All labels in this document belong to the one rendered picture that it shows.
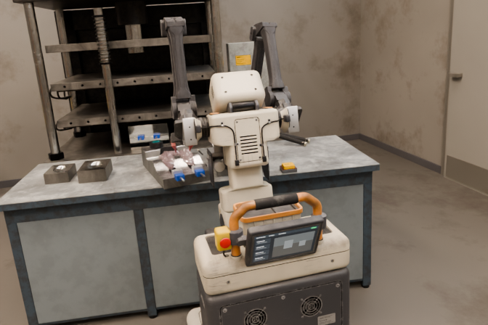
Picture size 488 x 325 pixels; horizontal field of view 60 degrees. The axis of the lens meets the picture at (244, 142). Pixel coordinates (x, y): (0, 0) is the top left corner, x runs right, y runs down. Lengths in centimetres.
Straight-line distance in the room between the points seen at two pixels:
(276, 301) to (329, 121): 444
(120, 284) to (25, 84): 322
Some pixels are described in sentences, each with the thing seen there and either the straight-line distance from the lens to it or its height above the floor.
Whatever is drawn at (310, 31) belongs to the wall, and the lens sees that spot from 560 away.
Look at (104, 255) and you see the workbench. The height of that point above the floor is 43.
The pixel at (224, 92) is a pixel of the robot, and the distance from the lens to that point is 170.
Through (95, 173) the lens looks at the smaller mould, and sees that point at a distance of 245.
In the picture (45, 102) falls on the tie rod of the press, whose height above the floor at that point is 118.
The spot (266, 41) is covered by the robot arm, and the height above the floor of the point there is 149.
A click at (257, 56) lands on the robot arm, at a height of 142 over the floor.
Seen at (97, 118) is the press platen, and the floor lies 103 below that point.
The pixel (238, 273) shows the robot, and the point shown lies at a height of 76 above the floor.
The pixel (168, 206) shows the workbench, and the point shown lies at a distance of 232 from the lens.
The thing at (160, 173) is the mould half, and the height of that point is 86.
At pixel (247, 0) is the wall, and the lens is 534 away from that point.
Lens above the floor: 154
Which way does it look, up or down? 15 degrees down
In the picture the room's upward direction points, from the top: 4 degrees counter-clockwise
